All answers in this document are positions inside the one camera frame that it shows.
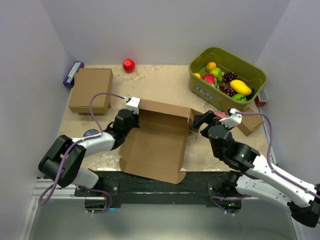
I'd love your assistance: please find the dark purple grape bunch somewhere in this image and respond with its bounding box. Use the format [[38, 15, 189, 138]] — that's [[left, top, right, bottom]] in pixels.
[[222, 71, 240, 84]]

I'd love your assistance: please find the purple white carton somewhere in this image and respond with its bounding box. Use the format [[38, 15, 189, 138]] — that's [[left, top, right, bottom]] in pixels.
[[63, 61, 85, 89]]

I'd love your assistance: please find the pink notepad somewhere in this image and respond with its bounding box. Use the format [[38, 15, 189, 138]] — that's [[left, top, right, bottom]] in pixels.
[[215, 112, 226, 119]]

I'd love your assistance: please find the red white carton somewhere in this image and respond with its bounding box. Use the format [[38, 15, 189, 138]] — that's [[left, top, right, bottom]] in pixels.
[[254, 88, 268, 107]]

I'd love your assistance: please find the orange fruit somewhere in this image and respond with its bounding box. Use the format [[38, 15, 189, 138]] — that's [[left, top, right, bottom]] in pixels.
[[206, 61, 217, 72]]

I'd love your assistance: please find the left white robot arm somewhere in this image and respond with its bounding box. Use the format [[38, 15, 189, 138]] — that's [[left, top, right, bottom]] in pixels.
[[38, 108, 139, 196]]

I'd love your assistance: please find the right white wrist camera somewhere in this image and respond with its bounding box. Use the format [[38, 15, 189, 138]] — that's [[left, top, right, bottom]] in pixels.
[[219, 108, 243, 130]]

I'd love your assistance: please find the red grape bunch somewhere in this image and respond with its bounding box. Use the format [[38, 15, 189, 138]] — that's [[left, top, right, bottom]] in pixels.
[[218, 82, 237, 98]]

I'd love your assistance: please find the pink dragon fruit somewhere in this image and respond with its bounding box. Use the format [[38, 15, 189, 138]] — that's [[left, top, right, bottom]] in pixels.
[[201, 74, 219, 89]]

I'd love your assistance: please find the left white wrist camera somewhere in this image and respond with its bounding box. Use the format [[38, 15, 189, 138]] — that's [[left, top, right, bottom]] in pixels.
[[125, 97, 141, 115]]

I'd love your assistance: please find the yellow mango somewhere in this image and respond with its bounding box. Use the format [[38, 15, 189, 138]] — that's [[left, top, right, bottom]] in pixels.
[[230, 79, 252, 96]]

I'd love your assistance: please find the closed brown cardboard box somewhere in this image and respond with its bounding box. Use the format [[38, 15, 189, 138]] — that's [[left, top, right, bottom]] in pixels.
[[68, 68, 113, 115]]

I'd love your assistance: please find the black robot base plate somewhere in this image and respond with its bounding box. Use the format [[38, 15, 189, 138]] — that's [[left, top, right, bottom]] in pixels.
[[75, 171, 242, 213]]

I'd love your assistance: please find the small yellow fruit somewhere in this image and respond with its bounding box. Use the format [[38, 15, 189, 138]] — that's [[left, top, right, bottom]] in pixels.
[[194, 72, 202, 79]]

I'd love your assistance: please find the red apple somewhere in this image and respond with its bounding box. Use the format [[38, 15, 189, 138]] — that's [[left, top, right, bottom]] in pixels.
[[122, 58, 136, 73]]

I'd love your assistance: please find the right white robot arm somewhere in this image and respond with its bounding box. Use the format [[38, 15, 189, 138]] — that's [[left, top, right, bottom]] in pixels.
[[192, 108, 320, 228]]

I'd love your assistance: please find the green pear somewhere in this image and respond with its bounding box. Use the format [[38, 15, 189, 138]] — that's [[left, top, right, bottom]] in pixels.
[[209, 67, 223, 82]]

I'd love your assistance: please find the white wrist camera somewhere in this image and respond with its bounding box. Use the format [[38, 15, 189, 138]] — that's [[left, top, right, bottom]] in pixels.
[[219, 108, 243, 130], [125, 97, 141, 115]]

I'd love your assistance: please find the green lime fruit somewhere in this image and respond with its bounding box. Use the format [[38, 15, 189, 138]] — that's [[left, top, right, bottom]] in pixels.
[[232, 93, 247, 103]]

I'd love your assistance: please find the olive green plastic tub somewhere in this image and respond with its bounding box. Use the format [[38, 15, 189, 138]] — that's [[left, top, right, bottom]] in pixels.
[[188, 47, 268, 111]]

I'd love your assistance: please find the small brown cardboard box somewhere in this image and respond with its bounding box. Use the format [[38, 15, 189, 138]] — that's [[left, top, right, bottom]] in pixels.
[[237, 115, 264, 136]]

